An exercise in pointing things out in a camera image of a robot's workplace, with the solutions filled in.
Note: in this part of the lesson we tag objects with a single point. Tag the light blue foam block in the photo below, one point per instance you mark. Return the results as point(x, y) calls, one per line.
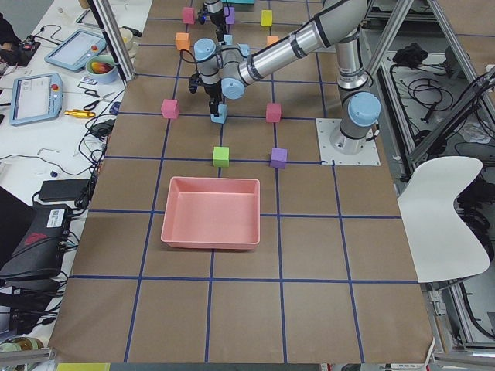
point(228, 39)
point(221, 116)

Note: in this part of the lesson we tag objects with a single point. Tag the purple foam block far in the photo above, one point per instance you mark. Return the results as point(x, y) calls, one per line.
point(229, 13)

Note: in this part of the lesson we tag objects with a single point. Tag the turquoise plastic tray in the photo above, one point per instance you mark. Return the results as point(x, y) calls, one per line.
point(244, 2)

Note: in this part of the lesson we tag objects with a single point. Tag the pink foam block far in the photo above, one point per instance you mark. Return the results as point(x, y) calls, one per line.
point(188, 15)

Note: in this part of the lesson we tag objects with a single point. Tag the orange foam block table side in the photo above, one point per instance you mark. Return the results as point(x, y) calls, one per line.
point(182, 40)

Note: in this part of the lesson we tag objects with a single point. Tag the pink foam block table side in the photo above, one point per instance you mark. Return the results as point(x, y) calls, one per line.
point(170, 108)

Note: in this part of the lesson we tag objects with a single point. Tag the green foam block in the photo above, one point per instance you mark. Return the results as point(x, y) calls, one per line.
point(221, 157)

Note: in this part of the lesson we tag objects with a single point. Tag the yellow foam block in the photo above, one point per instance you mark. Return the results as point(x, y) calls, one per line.
point(266, 18)

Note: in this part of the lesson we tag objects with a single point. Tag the red pink foam block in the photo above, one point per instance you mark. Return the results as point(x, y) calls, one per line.
point(273, 112)

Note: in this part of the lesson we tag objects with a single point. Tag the purple foam block near pink tray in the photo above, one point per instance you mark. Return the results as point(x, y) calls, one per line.
point(279, 158)

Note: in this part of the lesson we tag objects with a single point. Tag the cream bowl with lemon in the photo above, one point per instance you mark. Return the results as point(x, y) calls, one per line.
point(129, 41)

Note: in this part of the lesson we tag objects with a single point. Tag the pink plastic tray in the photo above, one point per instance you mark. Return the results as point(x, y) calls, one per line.
point(212, 213)

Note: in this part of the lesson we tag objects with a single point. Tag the light blue bowl with fruit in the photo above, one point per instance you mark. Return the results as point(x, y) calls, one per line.
point(102, 69)

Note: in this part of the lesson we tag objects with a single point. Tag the gold metal cylinder tool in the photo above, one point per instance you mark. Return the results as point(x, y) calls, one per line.
point(83, 114)

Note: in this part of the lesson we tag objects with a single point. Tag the teach pendant tablet far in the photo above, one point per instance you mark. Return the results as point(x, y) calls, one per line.
point(76, 50)

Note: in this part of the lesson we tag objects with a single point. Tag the teach pendant tablet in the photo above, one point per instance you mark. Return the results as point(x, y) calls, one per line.
point(36, 98)
point(76, 50)

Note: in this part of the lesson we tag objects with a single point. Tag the teach pendant tablet near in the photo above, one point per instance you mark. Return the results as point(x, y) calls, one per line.
point(36, 98)

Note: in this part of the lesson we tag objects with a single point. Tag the black power adapter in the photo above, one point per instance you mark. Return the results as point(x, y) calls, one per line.
point(62, 190)

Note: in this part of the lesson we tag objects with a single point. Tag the black computer box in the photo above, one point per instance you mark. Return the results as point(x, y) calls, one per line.
point(31, 241)

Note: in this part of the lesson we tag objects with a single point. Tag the white chair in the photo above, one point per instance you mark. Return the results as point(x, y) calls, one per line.
point(442, 246)

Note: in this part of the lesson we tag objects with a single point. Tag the scissors black handles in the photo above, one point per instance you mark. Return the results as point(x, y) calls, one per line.
point(97, 99)

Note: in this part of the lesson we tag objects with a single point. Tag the aluminium frame post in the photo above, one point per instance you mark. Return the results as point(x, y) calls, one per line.
point(108, 25)

